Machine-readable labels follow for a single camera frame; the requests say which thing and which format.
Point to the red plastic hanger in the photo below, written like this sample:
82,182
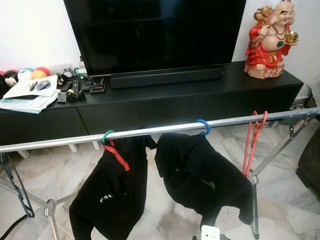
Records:
250,150

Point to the blue plastic hanger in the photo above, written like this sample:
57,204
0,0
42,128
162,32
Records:
206,126

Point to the black soundbar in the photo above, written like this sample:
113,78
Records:
165,78

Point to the small black box device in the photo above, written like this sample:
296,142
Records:
98,88

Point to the white blue toy ball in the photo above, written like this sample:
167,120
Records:
25,74

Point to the black plastic hanger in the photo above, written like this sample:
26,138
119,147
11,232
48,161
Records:
16,185

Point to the stack of white papers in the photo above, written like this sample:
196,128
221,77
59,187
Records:
25,100

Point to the silver metal clothes rack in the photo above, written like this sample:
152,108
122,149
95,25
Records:
60,141

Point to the black polo shirt round logo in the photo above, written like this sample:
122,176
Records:
205,180

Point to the black flat screen television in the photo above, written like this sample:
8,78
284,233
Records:
155,35

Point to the red laughing buddha statue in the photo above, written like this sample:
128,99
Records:
265,50

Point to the orange toy ball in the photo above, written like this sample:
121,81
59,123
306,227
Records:
41,73

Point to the red hanger with green hook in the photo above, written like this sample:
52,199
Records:
120,157

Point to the black television console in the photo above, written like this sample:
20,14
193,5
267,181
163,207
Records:
180,102

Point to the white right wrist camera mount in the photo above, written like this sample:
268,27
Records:
211,233

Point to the black shirt with FSL print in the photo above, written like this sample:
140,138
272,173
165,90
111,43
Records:
110,200

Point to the clear bottle with green label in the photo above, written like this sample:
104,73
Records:
81,65

